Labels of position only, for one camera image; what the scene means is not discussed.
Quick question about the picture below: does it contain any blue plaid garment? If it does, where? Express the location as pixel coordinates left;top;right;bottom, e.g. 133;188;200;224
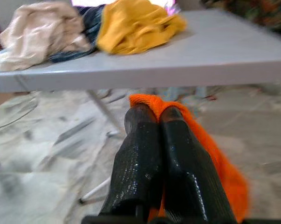
48;4;106;63

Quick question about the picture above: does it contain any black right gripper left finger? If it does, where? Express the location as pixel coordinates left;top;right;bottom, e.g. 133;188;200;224
99;104;164;217

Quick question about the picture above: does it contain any cream garment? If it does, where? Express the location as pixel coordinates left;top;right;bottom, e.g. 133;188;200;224
0;2;92;72

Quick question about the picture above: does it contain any yellow garment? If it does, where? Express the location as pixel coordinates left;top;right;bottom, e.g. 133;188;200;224
96;0;187;56

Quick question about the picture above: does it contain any white folding table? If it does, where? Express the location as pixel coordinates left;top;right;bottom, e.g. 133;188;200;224
0;9;281;204

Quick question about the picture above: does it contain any orange shirt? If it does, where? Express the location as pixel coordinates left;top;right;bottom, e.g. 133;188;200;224
128;93;249;224

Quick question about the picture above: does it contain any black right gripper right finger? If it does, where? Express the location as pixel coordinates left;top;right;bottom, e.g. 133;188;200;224
158;107;238;224

